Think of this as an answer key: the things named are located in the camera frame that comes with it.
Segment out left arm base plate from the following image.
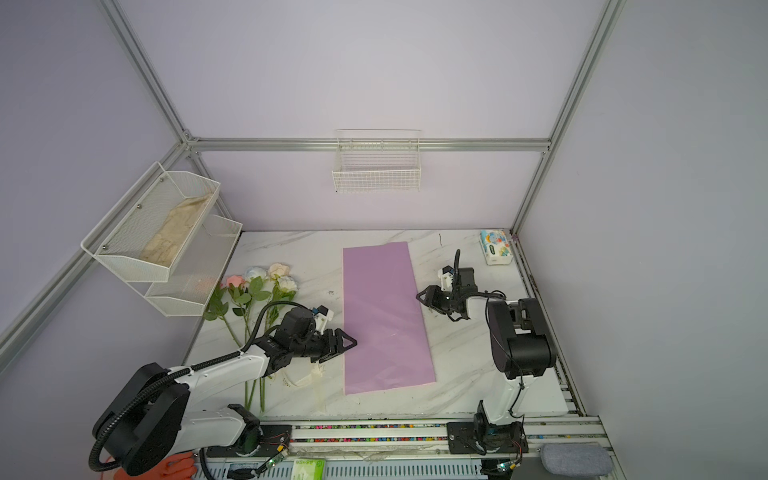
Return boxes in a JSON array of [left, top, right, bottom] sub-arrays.
[[206, 424, 293, 458]]

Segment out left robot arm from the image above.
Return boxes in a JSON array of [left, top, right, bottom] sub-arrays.
[[88, 301, 357, 476]]

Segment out white blue fake rose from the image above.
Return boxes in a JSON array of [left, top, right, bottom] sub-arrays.
[[240, 266, 267, 410]]

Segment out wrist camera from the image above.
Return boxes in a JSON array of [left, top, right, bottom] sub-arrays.
[[312, 305, 334, 334], [437, 266, 455, 292]]

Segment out cream printed ribbon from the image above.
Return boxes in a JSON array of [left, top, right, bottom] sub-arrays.
[[273, 362, 325, 389]]

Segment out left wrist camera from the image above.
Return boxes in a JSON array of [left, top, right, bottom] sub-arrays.
[[312, 305, 334, 334]]

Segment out white mesh shelf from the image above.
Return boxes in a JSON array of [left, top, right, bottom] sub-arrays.
[[81, 162, 220, 283], [144, 214, 242, 317]]

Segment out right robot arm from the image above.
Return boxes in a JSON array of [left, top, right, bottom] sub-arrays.
[[416, 265, 558, 455]]

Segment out tissue pack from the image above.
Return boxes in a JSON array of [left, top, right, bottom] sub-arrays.
[[480, 230, 514, 266]]

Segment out beige cloth in shelf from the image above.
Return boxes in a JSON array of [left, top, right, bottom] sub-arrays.
[[139, 194, 211, 267]]

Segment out upper white mesh shelf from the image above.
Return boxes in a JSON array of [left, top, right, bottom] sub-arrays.
[[81, 162, 220, 283]]

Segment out lower white mesh shelf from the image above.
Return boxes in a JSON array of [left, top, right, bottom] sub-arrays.
[[144, 214, 242, 317]]

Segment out white wire wall basket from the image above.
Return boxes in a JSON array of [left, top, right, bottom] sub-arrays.
[[332, 129, 422, 194]]

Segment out green label box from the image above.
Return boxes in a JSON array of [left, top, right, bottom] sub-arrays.
[[290, 459, 325, 480]]

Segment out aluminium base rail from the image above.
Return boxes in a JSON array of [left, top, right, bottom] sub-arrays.
[[193, 416, 625, 479]]

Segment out orange rubber glove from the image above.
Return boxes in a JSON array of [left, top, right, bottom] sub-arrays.
[[100, 452, 197, 480]]

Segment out grey sponge pad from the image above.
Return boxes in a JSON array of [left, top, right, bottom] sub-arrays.
[[540, 444, 614, 479]]

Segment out pink fake rose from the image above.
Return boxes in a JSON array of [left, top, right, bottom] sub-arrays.
[[202, 274, 253, 412]]

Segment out pink purple wrapping paper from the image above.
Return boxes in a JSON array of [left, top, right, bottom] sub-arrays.
[[342, 242, 436, 395]]

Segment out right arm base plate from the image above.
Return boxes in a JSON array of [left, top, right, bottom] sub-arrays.
[[446, 422, 529, 455]]

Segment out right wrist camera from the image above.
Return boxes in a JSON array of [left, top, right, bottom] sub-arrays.
[[437, 266, 455, 292]]

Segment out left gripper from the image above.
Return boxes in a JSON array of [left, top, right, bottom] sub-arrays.
[[293, 329, 357, 367]]

